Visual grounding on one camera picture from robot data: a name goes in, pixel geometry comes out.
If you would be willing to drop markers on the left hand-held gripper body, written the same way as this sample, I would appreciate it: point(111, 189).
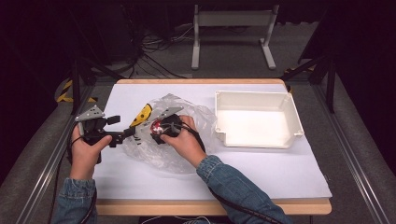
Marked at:
point(91, 124)

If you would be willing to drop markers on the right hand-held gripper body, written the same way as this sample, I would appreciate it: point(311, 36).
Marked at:
point(171, 123)

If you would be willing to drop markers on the small red round item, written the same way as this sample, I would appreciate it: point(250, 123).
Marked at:
point(156, 127)

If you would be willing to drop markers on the clear plastic bag yellow face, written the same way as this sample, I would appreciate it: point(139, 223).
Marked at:
point(155, 155)

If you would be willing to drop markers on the white plastic bin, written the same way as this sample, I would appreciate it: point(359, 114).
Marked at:
point(252, 127)

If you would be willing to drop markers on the person's right hand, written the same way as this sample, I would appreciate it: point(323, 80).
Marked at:
point(186, 144)

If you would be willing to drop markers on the person's left hand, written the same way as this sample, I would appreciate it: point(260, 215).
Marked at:
point(84, 161)

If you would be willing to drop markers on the black metal stand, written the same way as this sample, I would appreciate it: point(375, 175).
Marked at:
point(330, 84)
point(76, 87)

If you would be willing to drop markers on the wooden table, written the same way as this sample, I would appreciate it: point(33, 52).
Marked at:
point(155, 207)

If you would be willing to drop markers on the white table sheet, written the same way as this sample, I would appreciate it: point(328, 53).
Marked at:
point(280, 174)

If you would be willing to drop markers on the white metal stand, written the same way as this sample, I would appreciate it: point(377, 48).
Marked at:
point(233, 18)

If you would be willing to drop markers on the aluminium floor rail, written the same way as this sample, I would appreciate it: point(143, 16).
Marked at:
point(46, 174)
point(355, 174)

